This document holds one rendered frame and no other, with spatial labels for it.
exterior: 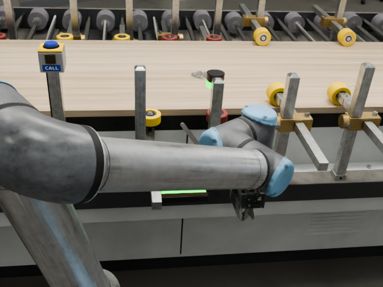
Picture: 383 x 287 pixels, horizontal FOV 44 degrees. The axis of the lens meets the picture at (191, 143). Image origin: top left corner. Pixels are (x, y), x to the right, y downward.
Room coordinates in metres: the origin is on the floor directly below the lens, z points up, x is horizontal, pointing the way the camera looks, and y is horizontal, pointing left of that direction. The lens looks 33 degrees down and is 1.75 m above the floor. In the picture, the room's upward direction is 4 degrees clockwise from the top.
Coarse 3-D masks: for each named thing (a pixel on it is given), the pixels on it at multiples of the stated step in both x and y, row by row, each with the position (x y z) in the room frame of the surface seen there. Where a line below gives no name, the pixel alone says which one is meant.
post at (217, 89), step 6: (216, 78) 1.39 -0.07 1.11; (216, 84) 1.37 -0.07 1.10; (222, 84) 1.37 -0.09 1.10; (216, 90) 1.37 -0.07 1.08; (222, 90) 1.37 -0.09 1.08; (210, 96) 1.40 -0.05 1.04; (216, 96) 1.37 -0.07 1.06; (222, 96) 1.37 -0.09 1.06; (210, 102) 1.39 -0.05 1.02; (216, 102) 1.37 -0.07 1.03; (210, 108) 1.38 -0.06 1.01; (216, 108) 1.37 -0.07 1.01; (210, 114) 1.37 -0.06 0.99; (216, 114) 1.37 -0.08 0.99; (210, 120) 1.37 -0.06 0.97; (216, 120) 1.37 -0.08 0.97; (210, 126) 1.37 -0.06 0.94
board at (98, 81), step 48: (0, 48) 2.03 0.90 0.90; (96, 48) 2.10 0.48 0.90; (144, 48) 2.14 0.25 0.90; (192, 48) 2.18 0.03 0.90; (240, 48) 2.22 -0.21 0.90; (288, 48) 2.26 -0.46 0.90; (336, 48) 2.30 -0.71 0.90; (96, 96) 1.62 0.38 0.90; (192, 96) 1.67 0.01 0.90; (240, 96) 1.70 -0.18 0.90
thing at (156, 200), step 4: (152, 128) 1.52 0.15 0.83; (148, 132) 1.49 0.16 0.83; (152, 132) 1.49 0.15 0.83; (148, 136) 1.46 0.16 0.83; (152, 136) 1.46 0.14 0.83; (148, 140) 1.43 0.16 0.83; (152, 140) 1.43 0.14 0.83; (152, 192) 1.13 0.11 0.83; (156, 192) 1.14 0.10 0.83; (160, 192) 1.14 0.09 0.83; (152, 196) 1.12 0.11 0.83; (156, 196) 1.12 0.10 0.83; (160, 196) 1.12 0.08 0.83; (152, 200) 1.10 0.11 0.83; (156, 200) 1.10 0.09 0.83; (160, 200) 1.10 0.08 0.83; (152, 204) 1.09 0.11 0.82; (156, 204) 1.09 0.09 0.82; (160, 204) 1.09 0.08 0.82; (152, 208) 1.09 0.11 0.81; (156, 208) 1.09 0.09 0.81; (160, 208) 1.09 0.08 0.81
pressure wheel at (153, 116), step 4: (148, 108) 1.54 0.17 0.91; (148, 112) 1.50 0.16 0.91; (152, 112) 1.51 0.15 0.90; (156, 112) 1.51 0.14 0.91; (148, 116) 1.48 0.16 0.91; (152, 116) 1.48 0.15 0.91; (156, 116) 1.48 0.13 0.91; (160, 116) 1.49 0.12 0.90; (148, 120) 1.46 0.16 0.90; (152, 120) 1.46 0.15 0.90; (156, 120) 1.47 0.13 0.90; (160, 120) 1.49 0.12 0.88; (148, 124) 1.46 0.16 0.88; (152, 124) 1.46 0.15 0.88; (156, 124) 1.47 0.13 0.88; (148, 128) 1.50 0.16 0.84
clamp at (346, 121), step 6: (342, 114) 1.47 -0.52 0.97; (348, 114) 1.47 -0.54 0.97; (366, 114) 1.48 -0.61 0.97; (342, 120) 1.45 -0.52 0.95; (348, 120) 1.44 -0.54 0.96; (354, 120) 1.44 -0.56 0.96; (360, 120) 1.45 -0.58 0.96; (366, 120) 1.45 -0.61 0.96; (372, 120) 1.45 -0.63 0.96; (378, 120) 1.46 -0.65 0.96; (342, 126) 1.44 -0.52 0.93; (348, 126) 1.43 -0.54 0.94; (354, 126) 1.44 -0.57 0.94; (360, 126) 1.45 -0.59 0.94; (378, 126) 1.46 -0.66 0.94
